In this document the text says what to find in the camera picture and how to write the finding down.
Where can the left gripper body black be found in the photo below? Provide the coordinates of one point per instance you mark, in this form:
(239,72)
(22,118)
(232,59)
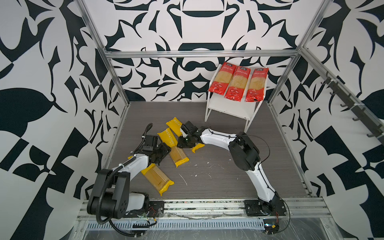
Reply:
(160,152)

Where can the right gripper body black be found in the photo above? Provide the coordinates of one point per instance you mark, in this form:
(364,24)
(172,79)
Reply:
(186,142)

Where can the yellow spaghetti bag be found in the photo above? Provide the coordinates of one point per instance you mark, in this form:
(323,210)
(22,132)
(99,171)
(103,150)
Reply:
(158,179)
(175,126)
(178,155)

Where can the red spaghetti bag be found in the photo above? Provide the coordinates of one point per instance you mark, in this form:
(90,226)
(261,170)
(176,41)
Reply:
(257,86)
(238,84)
(223,78)

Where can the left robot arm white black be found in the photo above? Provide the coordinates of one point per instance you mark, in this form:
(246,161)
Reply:
(111,197)

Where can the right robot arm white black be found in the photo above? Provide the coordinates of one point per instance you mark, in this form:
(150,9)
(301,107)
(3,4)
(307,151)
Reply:
(246,157)

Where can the white two-tier shelf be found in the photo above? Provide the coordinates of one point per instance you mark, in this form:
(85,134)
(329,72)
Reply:
(242,109)

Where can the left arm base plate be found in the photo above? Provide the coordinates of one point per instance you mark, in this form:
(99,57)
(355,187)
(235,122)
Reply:
(151,209)

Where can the white cable duct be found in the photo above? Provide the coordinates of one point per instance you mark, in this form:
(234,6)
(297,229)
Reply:
(185,224)

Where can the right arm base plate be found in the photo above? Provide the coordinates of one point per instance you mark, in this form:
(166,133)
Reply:
(259,208)

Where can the aluminium front rail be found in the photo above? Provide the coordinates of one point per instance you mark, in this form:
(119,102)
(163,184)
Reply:
(234,208)

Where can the wall hook rack grey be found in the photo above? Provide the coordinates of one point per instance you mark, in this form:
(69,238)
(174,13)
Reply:
(361,111)

